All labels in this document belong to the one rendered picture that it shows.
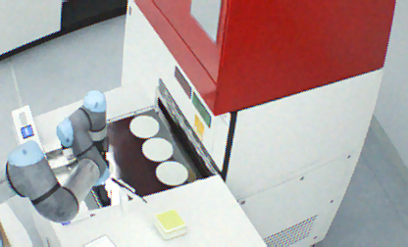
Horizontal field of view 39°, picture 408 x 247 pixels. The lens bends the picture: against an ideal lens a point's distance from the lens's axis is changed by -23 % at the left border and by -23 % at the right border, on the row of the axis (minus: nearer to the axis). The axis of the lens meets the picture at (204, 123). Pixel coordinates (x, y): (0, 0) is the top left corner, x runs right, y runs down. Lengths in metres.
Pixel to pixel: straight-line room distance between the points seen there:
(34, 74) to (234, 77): 2.26
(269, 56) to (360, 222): 1.67
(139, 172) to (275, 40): 0.67
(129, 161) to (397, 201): 1.80
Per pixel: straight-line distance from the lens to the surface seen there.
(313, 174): 2.57
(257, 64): 1.96
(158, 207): 2.12
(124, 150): 2.35
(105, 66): 4.01
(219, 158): 2.20
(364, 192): 3.58
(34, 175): 1.60
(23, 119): 2.41
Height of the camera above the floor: 2.66
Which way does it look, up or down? 46 degrees down
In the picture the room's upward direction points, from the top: 7 degrees clockwise
